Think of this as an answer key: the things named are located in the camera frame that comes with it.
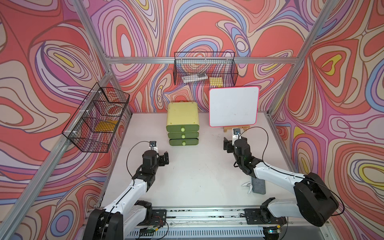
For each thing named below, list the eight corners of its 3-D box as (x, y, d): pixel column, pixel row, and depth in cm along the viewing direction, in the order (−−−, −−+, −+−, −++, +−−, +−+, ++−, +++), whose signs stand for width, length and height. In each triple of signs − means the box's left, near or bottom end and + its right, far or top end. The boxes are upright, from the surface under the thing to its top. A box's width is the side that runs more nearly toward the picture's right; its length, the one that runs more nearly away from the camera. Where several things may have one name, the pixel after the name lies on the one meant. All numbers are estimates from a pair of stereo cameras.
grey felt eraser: (251, 192, 83) (253, 190, 81) (251, 178, 88) (253, 177, 86) (264, 195, 82) (266, 194, 80) (263, 181, 87) (265, 179, 85)
